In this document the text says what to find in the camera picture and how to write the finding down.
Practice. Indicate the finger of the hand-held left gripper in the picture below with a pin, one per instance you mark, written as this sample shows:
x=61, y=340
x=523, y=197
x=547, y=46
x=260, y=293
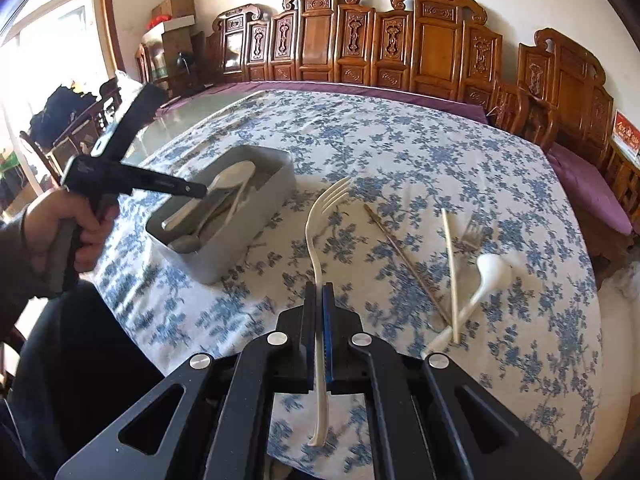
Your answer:
x=170, y=184
x=137, y=110

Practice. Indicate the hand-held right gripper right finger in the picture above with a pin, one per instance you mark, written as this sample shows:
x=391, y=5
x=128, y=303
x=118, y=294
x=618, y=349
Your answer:
x=328, y=330

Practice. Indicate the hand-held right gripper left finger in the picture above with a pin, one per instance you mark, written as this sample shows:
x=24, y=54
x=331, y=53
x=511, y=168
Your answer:
x=297, y=355

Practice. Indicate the white plastic fork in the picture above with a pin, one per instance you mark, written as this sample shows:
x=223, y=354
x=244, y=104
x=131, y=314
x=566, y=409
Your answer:
x=314, y=240

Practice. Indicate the grey metal tray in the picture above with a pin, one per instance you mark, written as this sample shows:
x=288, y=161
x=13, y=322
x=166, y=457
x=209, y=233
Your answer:
x=250, y=240

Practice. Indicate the person's left forearm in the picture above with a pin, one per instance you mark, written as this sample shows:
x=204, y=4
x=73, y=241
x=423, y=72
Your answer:
x=15, y=270

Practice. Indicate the person's left hand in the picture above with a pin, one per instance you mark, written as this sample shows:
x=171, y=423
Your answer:
x=45, y=230

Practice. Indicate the white plastic bag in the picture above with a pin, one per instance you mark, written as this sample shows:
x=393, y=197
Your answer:
x=129, y=85

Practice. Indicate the high backed wooden chair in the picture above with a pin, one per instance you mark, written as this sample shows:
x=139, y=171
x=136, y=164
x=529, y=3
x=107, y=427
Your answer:
x=143, y=62

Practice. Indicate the low wooden chair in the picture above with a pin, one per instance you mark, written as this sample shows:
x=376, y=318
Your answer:
x=35, y=152

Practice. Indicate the black desk lamp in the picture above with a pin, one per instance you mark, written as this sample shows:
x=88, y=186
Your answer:
x=184, y=62

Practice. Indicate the black bag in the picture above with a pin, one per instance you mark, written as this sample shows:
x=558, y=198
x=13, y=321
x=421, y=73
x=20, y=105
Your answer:
x=62, y=112

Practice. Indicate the red cloth item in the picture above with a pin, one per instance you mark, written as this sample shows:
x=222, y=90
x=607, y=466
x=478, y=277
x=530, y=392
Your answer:
x=156, y=22

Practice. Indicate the wooden framed glass door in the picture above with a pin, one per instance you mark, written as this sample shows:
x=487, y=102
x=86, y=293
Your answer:
x=60, y=45

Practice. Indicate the brown wooden chopstick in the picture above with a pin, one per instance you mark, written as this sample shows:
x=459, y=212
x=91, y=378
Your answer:
x=405, y=260

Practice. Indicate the open brown cardboard box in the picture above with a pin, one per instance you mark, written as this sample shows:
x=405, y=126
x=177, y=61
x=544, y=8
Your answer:
x=172, y=6

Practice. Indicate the cream chopstick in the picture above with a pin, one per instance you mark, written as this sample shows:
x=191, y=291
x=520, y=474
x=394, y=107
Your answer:
x=451, y=270

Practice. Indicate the silver metal fork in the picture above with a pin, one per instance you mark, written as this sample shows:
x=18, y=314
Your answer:
x=472, y=235

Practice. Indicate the white plastic soup spoon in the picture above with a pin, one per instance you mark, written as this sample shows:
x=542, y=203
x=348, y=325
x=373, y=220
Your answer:
x=492, y=267

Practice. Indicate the blue floral tablecloth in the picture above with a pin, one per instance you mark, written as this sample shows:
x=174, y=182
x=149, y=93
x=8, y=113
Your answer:
x=400, y=160

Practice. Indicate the person's dark clothed leg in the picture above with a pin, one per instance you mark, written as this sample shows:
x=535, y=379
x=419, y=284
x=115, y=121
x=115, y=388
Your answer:
x=75, y=360

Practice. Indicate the long carved wooden sofa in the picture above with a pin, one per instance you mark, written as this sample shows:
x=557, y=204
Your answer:
x=320, y=35

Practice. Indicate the long purple sofa cushion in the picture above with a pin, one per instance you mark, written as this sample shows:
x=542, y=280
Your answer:
x=450, y=105

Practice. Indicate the purple armchair cushion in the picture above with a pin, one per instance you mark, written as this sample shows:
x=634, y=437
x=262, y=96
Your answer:
x=590, y=185

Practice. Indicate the wooden side table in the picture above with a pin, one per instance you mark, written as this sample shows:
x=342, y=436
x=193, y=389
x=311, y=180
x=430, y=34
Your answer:
x=627, y=180

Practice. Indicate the carved wooden armchair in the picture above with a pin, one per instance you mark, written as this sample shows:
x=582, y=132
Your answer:
x=575, y=90

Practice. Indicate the red desk calendar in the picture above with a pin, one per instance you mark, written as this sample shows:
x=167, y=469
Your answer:
x=627, y=132

